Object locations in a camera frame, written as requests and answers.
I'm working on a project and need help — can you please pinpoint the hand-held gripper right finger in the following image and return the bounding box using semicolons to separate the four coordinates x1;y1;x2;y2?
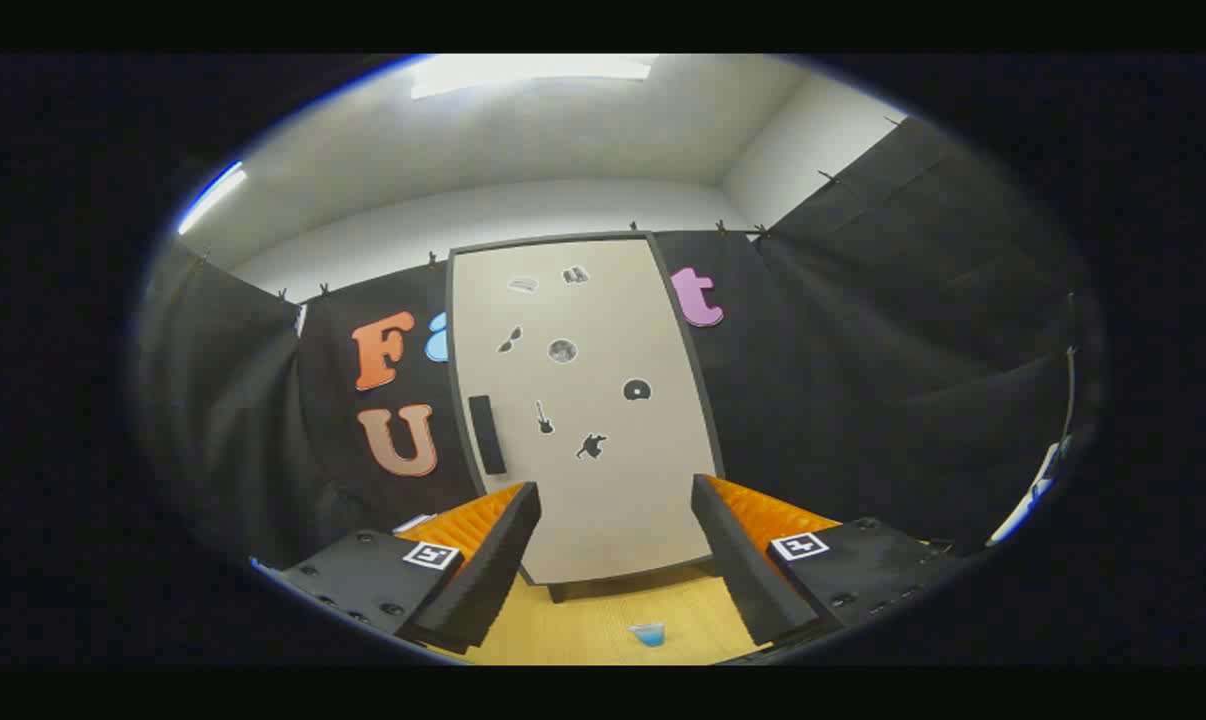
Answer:
690;474;964;649

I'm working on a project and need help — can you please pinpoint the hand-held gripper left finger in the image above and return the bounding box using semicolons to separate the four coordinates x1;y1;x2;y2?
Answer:
263;482;543;656

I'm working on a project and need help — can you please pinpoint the dark grey cabinet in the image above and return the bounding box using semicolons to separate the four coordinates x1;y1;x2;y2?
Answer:
446;231;726;604

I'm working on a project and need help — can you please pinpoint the black backdrop cloth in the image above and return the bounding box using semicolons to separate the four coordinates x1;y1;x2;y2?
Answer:
133;115;1104;571

